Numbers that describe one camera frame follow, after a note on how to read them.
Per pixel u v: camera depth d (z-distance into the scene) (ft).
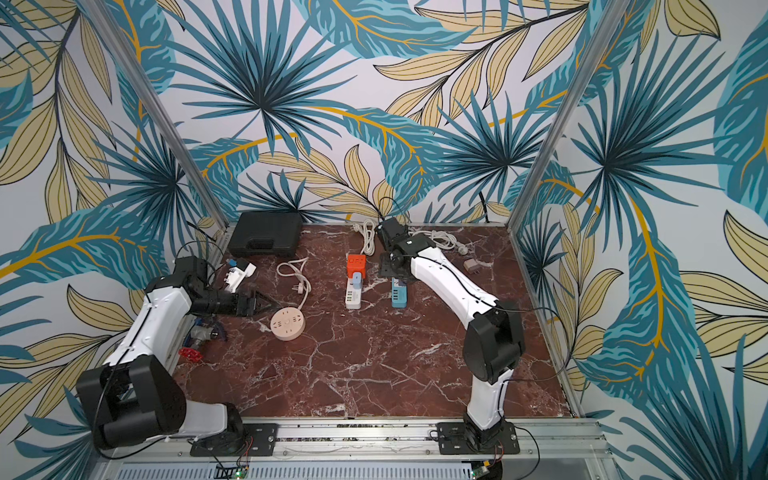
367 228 3.84
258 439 2.41
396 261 1.99
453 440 2.40
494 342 1.54
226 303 2.28
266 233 3.89
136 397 1.37
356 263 3.19
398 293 3.20
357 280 3.13
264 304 2.46
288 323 2.97
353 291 3.20
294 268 3.45
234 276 2.44
